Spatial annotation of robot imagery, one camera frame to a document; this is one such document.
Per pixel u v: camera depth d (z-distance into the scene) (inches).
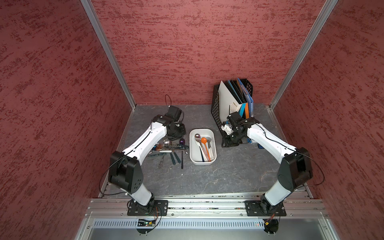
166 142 38.3
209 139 39.5
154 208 28.6
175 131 28.1
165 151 37.3
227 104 35.9
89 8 28.0
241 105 31.9
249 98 33.5
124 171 17.0
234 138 28.5
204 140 38.3
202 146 38.1
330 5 27.8
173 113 26.4
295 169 17.3
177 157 36.3
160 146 38.3
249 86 39.2
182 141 38.1
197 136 39.5
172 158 36.2
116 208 29.7
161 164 35.3
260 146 22.3
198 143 38.2
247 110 34.7
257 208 29.0
